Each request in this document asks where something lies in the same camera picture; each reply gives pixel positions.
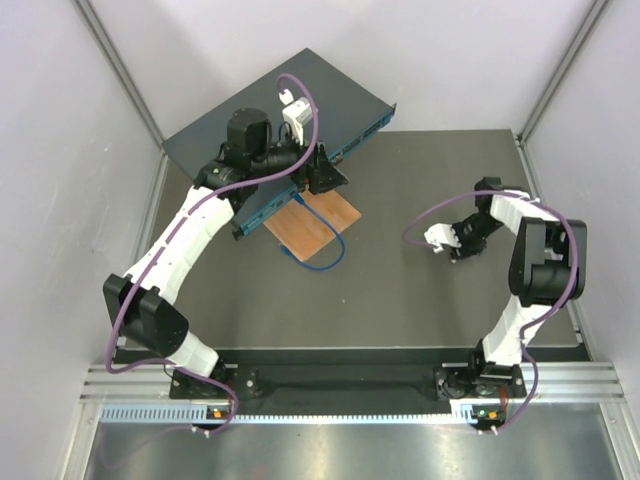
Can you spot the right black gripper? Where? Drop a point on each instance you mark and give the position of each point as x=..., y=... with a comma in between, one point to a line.
x=466, y=250

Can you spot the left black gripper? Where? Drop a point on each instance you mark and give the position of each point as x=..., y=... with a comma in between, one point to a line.
x=321, y=175

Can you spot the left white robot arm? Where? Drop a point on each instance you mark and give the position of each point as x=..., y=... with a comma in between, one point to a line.
x=140, y=302

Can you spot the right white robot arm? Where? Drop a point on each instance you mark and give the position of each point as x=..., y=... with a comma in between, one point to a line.
x=539, y=271

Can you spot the wooden board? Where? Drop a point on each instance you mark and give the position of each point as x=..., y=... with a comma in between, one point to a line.
x=302, y=233

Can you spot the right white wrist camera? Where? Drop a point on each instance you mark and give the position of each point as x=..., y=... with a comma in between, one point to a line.
x=439, y=236

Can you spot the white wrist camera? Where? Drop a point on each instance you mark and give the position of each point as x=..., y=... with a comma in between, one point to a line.
x=439, y=236
x=296, y=114

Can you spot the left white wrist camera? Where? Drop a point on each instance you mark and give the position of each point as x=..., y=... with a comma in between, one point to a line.
x=296, y=114

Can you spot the dark blue network switch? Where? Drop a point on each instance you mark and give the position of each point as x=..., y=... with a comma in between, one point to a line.
x=347, y=114

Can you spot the aluminium frame rail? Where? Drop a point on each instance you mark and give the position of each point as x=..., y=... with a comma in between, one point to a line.
x=573, y=382

